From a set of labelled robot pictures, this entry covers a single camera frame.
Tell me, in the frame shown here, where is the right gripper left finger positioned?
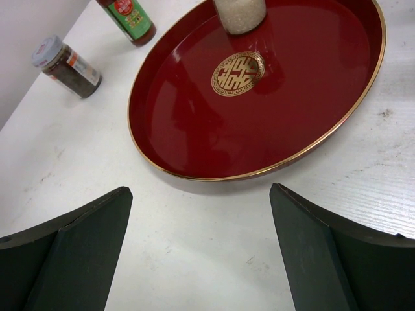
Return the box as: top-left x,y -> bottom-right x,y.
1,187 -> 133,310

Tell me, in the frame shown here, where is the red round tray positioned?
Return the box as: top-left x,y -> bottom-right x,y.
128,1 -> 386,182

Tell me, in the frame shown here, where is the black cap white grinder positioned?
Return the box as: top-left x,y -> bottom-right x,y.
213,0 -> 267,35

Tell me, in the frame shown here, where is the white lid dark spice jar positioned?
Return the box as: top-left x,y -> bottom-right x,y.
31,35 -> 102,98

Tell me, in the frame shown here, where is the green label sauce bottle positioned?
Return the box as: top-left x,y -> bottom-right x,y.
96,0 -> 156,47

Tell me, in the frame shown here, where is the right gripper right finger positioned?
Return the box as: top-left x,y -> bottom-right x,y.
270,183 -> 414,310

